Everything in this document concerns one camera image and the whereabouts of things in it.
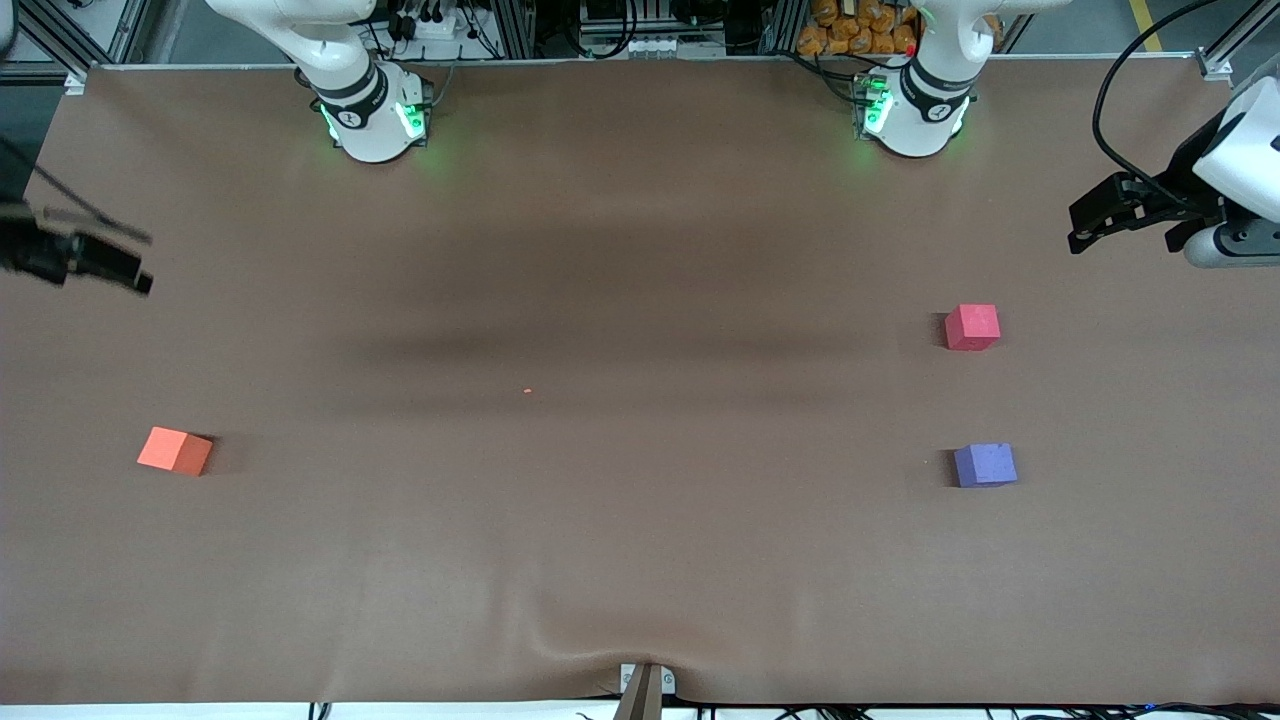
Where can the purple foam block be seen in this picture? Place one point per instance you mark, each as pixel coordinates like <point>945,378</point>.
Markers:
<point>985,466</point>

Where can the brown pole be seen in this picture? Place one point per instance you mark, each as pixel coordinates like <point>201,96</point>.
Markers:
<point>640,700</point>

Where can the aluminium frame rail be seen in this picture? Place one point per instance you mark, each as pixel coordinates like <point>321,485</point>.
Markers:
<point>60,45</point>
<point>1235,45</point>

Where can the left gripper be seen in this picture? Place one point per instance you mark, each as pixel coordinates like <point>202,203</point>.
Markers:
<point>1183,176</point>

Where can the orange foam block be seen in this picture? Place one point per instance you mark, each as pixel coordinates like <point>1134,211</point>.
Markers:
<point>172,450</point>

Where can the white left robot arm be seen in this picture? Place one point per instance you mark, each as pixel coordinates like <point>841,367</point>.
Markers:
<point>915,110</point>

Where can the white power strip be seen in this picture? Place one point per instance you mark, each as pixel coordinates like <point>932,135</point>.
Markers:
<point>430,27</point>

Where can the red foam block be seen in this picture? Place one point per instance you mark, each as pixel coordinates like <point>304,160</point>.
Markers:
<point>972,327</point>

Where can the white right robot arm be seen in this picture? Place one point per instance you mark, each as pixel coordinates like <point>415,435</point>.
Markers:
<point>370,110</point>

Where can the grey metal bracket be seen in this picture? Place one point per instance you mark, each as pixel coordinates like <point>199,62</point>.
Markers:
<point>668,680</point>

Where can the table cover sheet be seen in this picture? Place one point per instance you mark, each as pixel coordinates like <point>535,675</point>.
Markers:
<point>640,250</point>

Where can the aluminium frame post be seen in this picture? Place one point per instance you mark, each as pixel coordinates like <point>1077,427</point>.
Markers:
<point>783,25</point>
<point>512,28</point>

